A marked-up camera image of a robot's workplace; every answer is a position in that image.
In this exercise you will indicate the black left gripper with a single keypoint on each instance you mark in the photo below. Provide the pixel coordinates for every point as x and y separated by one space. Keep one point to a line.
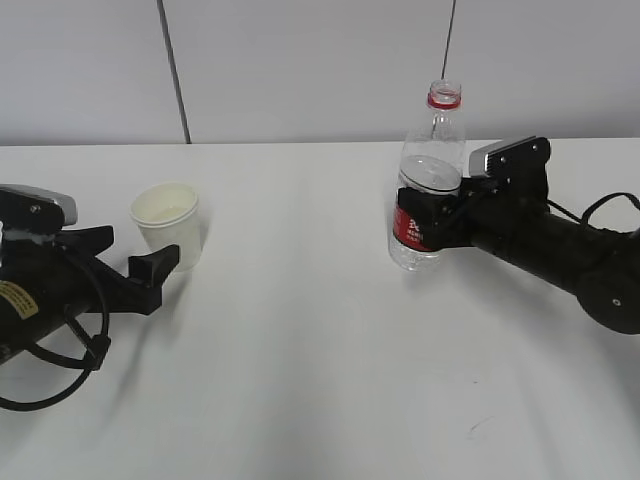
44 283

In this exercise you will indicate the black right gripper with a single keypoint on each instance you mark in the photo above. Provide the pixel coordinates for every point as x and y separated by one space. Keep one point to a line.
427 222

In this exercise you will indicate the clear water bottle red label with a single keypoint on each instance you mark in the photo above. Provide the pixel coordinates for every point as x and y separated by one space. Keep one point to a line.
431 163

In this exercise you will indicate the white paper cup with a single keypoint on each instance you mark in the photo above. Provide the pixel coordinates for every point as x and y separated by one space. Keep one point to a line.
168 214

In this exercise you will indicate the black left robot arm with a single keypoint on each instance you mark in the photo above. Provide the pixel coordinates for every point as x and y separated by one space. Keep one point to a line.
92 329

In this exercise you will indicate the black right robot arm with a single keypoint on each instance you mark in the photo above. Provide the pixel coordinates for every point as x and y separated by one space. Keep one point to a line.
599 267

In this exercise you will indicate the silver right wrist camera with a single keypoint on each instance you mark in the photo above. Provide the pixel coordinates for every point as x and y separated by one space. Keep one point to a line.
517 165

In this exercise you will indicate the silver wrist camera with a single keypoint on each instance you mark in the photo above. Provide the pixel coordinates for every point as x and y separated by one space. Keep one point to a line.
35 210
517 165

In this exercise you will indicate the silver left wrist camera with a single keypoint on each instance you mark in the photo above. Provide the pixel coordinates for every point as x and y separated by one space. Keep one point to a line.
35 210

